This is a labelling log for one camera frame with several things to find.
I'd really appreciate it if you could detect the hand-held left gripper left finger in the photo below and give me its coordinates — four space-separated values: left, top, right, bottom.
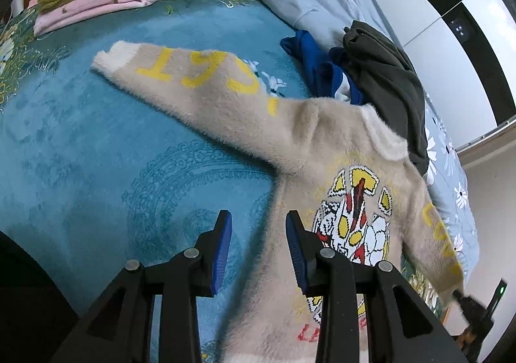
60 210 233 363

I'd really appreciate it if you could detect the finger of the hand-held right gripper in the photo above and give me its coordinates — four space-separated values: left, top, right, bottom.
452 289 480 321

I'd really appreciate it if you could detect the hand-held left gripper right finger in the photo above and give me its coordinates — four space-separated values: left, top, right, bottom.
285 210 470 363

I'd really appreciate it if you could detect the wall switch panel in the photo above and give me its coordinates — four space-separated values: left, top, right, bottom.
449 16 472 39

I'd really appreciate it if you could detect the dark olive garment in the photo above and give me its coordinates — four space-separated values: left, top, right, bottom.
342 20 430 176

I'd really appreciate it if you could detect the beige fuzzy printed sweater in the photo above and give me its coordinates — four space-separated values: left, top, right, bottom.
92 40 466 363

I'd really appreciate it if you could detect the blue garment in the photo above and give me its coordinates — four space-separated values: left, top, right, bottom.
281 29 365 106

